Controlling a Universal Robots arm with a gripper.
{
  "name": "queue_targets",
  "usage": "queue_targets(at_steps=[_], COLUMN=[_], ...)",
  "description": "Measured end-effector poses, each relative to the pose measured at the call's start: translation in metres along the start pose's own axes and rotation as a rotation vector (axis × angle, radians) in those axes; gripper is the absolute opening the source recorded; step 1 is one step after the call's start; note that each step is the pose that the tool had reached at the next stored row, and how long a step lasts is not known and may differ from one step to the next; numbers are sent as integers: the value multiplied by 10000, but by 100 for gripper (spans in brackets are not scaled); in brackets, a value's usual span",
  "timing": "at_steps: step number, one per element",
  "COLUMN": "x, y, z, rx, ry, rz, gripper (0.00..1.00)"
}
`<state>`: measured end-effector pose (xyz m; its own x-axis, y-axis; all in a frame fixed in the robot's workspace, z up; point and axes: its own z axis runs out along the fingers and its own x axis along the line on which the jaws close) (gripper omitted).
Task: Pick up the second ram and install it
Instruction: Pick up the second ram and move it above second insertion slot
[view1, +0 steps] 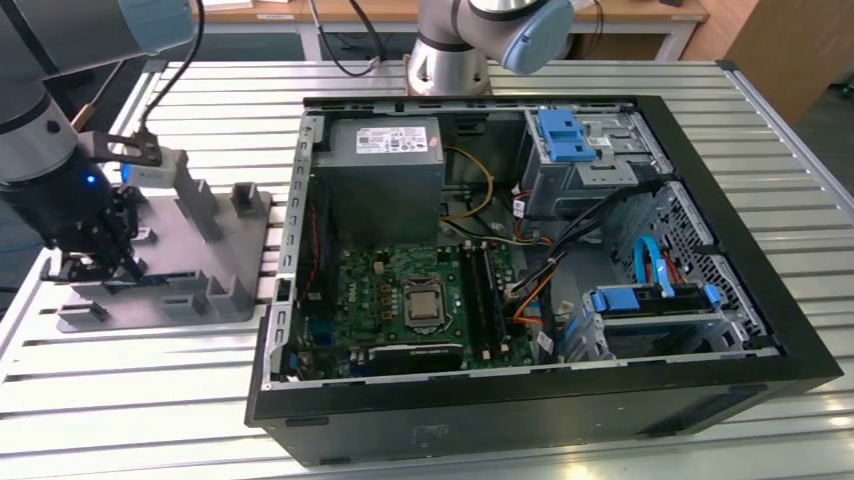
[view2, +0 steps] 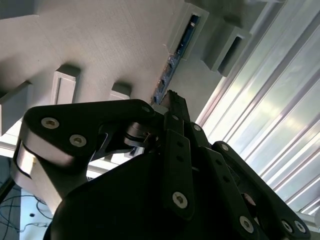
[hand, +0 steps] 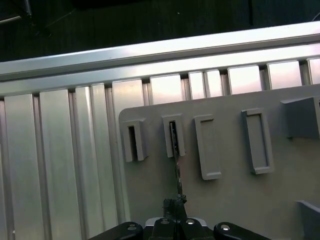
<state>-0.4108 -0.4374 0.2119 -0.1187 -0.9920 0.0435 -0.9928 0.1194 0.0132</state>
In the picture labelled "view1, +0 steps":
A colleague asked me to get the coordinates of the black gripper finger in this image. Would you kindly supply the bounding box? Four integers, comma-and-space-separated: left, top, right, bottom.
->
103, 187, 149, 282
40, 252, 121, 285

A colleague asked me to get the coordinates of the black RAM slot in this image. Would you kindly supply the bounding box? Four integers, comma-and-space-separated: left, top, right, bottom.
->
462, 243, 484, 359
472, 243, 494, 358

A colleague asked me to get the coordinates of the gray parts rack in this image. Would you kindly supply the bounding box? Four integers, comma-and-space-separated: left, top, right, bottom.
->
55, 148, 276, 335

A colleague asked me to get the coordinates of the green motherboard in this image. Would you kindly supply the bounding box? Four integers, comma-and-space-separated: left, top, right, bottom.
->
292, 239, 542, 376

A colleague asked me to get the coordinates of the gray power supply unit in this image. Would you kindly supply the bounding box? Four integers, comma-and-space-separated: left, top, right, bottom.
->
312, 117, 447, 246

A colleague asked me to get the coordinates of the CPU socket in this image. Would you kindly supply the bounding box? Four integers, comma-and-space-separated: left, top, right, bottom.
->
399, 276, 447, 335

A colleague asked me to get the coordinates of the silver CPU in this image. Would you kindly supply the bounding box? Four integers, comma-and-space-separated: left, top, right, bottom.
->
407, 291, 440, 321

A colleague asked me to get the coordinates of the black graphics card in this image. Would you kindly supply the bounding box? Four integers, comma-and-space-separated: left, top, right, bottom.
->
364, 341, 463, 375

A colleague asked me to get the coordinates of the black PC case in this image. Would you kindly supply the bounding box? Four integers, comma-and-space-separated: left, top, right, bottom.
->
243, 93, 843, 470

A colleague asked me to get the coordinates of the blue drive latch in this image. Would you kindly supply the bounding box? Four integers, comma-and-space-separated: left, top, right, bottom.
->
538, 108, 598, 164

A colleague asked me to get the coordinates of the silver drive cage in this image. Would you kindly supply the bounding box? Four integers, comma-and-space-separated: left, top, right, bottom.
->
523, 107, 675, 221

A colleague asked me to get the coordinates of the hard disk in blue carrier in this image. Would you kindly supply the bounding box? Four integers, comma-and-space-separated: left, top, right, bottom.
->
586, 283, 720, 319

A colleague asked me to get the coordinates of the silver disk bay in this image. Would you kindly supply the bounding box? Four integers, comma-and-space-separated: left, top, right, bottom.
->
556, 287, 782, 364

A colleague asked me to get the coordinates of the brown wooden cabinet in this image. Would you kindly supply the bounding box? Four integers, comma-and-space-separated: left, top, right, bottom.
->
683, 0, 854, 129

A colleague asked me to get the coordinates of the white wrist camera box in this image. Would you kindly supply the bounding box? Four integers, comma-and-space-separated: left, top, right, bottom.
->
123, 148, 180, 190

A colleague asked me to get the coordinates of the yellow wire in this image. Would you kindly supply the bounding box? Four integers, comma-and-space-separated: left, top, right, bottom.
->
443, 147, 495, 221

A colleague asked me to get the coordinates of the orange wire bundle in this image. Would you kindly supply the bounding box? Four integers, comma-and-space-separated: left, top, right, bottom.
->
511, 284, 555, 326

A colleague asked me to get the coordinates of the black cable bundle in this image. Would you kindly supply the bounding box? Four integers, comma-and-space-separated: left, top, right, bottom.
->
503, 182, 668, 301

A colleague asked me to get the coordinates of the blue flat data cable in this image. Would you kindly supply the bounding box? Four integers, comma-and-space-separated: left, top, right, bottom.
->
632, 234, 675, 299

